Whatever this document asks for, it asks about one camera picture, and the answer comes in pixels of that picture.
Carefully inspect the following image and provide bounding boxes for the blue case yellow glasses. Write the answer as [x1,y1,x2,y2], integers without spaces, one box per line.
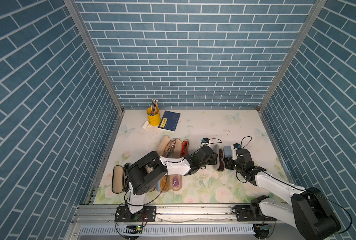
[223,146,232,159]

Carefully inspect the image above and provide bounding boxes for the plaid case red glasses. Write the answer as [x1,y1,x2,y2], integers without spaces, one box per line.
[173,139,189,159]

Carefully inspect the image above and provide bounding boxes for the grey case tortoise glasses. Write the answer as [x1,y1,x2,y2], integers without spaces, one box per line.
[213,145,225,172]

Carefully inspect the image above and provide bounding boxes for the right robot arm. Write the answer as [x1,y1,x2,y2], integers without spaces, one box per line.
[223,146,341,240]

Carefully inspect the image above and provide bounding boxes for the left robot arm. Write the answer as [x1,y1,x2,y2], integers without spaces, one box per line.
[126,146,218,214]

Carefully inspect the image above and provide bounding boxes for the beige case striped glasses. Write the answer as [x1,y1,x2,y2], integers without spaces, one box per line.
[156,136,176,158]

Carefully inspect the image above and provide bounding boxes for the blue case orange glasses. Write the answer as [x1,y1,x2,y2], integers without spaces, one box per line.
[156,176,170,193]

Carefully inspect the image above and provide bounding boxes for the beige case black glasses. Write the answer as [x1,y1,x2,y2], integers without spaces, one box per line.
[112,163,130,194]

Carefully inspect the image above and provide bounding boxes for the dark blue book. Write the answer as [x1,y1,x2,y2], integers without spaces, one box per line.
[159,111,180,132]

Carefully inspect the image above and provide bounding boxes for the yellow pen cup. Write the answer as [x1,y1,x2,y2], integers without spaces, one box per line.
[147,107,161,127]

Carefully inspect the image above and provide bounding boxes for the white eraser sharpener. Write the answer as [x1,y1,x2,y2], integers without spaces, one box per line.
[142,121,150,130]

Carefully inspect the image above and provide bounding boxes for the pencils in cup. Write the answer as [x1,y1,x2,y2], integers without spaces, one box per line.
[151,99,159,116]

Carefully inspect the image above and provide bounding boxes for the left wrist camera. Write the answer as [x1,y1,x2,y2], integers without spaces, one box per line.
[200,138,212,147]

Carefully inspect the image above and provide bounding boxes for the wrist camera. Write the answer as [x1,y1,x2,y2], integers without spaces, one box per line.
[232,143,241,161]
[200,138,212,147]

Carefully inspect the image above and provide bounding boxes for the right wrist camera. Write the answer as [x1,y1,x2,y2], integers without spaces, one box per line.
[232,143,241,161]

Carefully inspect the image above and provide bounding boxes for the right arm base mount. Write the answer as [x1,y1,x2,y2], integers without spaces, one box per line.
[231,205,266,222]

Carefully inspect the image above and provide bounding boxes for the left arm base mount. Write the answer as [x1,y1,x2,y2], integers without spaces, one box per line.
[115,205,157,223]

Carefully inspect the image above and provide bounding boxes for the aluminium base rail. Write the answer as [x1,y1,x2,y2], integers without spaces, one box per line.
[65,204,303,240]

